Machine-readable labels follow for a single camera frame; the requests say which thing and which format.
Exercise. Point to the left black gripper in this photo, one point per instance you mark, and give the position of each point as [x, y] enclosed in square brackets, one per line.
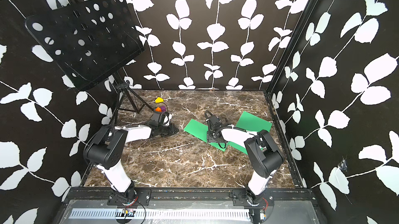
[172, 131]

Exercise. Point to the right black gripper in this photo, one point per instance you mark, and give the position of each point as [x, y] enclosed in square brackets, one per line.
[209, 136]

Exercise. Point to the green rectangular paper sheet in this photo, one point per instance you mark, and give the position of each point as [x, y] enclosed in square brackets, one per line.
[199, 131]

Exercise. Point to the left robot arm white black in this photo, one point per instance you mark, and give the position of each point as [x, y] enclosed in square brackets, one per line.
[105, 151]

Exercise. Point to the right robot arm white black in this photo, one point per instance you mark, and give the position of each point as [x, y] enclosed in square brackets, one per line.
[264, 154]

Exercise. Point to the yellow toy block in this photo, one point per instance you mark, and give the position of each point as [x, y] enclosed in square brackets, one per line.
[159, 100]

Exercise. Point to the black perforated music stand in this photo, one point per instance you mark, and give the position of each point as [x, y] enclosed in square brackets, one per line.
[89, 41]

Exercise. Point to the white slotted cable duct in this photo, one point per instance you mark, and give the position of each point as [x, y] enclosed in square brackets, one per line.
[186, 214]

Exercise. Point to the black front mounting rail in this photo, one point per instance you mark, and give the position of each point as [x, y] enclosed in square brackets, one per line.
[238, 196]

